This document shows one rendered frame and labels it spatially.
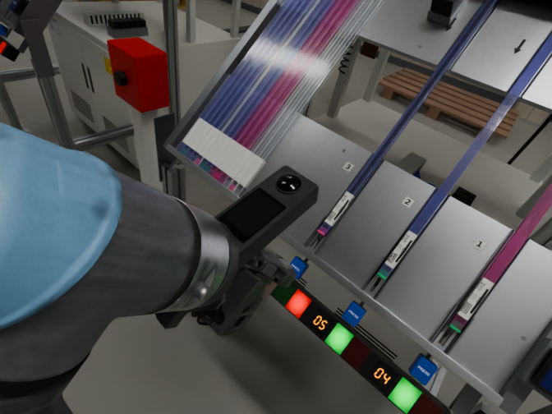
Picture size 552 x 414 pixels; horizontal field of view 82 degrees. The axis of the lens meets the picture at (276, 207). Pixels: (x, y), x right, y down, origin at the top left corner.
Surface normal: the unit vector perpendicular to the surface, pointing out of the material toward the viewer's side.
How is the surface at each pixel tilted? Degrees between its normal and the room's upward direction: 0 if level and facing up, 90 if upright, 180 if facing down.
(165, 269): 80
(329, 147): 43
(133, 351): 0
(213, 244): 63
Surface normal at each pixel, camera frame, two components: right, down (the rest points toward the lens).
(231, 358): 0.17, -0.72
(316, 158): -0.32, -0.24
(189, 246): 0.95, -0.07
